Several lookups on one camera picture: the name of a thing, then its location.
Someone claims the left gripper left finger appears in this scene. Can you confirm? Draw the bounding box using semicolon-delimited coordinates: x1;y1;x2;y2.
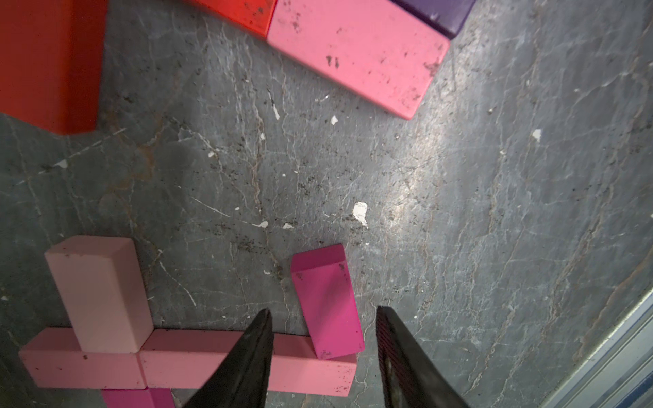
185;309;274;408

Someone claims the magenta block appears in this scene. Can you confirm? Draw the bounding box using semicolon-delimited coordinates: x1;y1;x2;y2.
291;244;365;360
101;389;176;408

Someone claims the light pink block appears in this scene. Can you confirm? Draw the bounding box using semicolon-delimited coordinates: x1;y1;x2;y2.
45;236;154;353
19;328;146;389

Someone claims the purple block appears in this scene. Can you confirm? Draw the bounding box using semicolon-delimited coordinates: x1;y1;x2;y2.
394;0;476;40

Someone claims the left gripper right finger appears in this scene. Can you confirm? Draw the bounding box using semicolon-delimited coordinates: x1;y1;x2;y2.
376;306;468;407

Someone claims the red block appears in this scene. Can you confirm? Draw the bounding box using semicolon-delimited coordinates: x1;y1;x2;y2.
190;0;277;39
1;0;108;135

